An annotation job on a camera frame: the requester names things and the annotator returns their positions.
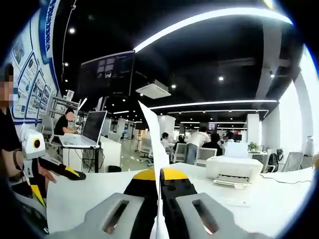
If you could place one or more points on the black backpack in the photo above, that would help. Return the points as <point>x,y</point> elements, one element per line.
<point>274,161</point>

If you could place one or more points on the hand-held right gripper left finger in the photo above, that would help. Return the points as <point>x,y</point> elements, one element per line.
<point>142,189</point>

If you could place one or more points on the ceiling air conditioner unit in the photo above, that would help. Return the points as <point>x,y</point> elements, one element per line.
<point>153,89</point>

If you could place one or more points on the long curved ceiling light strip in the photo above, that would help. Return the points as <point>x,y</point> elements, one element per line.
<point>211,103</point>
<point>211,20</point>

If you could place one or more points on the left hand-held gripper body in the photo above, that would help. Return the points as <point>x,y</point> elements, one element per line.
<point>31,142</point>

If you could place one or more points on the black round bag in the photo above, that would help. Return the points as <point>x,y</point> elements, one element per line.
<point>114,169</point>

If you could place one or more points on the metal shelf rack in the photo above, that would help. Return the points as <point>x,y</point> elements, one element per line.
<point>59,104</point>

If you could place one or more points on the green potted plant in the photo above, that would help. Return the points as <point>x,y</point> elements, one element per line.
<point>253,147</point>

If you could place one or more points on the person's black shirt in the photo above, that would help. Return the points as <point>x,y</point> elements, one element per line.
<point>8,132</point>

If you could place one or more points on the white side desk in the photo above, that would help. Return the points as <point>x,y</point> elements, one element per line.
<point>111,152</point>

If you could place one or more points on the open silver laptop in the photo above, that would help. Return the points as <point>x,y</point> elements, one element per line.
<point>93,127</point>

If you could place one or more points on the white cylindrical appliance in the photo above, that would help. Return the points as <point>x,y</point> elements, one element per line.
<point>309,145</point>

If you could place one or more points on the person's left hand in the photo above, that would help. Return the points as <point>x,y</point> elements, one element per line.
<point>47,173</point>

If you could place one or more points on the black laptop stand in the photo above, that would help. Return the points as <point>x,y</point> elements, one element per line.
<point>97,159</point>

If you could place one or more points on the white printer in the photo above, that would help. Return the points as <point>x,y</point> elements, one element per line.
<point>234,166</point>

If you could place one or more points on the white table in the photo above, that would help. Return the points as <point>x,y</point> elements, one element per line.
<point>274,199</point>

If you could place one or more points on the white mesh office chair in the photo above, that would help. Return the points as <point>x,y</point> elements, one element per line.
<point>48,129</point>
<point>180,153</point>
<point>207,155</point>
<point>145,148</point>
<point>295,161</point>

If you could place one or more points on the blue white wall display board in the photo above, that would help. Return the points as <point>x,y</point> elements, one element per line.
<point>32,74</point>

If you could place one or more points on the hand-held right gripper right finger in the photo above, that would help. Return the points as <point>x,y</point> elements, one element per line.
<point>174,189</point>

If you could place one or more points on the large black monitor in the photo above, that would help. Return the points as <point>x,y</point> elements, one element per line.
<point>107,73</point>

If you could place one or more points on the single printing paper sheet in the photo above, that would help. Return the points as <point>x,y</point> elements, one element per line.
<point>154,134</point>

